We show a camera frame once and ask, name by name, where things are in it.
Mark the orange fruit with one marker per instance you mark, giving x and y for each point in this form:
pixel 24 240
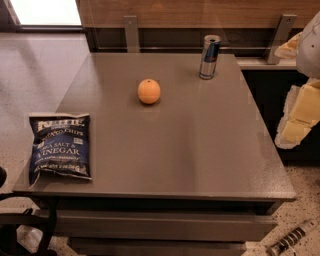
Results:
pixel 149 91

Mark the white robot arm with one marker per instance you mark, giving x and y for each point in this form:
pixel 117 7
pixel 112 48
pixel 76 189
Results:
pixel 307 63

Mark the striped tool on floor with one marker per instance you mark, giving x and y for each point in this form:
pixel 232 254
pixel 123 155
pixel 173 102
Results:
pixel 292 238

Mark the right metal bracket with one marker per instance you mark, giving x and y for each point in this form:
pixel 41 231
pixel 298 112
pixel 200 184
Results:
pixel 280 36

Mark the metal bracket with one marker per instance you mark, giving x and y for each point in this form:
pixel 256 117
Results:
pixel 131 33
pixel 280 36

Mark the black chair base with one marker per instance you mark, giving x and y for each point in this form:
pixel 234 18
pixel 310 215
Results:
pixel 10 222

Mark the blue chip bag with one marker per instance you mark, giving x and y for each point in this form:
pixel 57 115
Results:
pixel 60 145

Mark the grey table drawer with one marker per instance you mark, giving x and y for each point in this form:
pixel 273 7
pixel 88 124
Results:
pixel 163 225

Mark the redbull can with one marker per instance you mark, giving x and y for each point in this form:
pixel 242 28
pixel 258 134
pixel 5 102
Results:
pixel 209 56

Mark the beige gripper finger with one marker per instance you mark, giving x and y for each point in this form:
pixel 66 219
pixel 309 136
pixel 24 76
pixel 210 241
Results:
pixel 288 50
pixel 302 111

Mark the left metal bracket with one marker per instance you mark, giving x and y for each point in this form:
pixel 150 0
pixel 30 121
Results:
pixel 131 33

